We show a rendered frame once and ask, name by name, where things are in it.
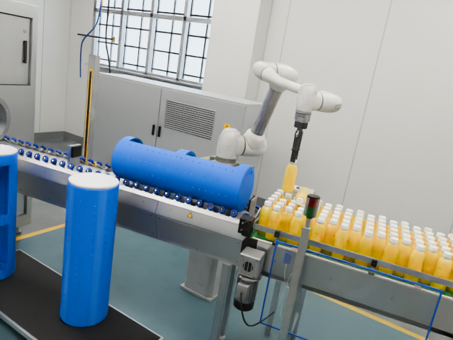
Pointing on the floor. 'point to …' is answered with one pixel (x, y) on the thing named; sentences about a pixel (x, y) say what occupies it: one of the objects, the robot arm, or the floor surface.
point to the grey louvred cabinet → (166, 117)
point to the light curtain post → (91, 106)
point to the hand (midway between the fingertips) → (294, 156)
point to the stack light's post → (294, 282)
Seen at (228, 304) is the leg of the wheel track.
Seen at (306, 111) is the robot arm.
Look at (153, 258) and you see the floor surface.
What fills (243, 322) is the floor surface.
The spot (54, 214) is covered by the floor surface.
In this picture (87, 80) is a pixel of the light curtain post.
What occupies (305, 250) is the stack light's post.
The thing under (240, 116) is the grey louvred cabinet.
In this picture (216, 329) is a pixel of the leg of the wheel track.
